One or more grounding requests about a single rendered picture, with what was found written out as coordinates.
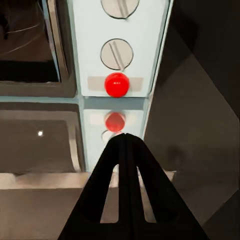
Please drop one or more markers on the microwave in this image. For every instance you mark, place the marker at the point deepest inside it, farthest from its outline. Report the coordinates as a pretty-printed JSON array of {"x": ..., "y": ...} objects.
[{"x": 81, "y": 48}]

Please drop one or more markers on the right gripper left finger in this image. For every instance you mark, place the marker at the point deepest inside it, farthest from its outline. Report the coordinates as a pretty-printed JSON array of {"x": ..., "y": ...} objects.
[{"x": 84, "y": 221}]

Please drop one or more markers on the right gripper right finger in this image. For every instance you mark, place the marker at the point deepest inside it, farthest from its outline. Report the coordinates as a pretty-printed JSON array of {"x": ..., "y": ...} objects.
[{"x": 174, "y": 219}]

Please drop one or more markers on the fridge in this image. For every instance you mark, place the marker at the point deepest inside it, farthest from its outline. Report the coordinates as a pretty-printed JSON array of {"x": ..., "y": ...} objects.
[{"x": 211, "y": 30}]

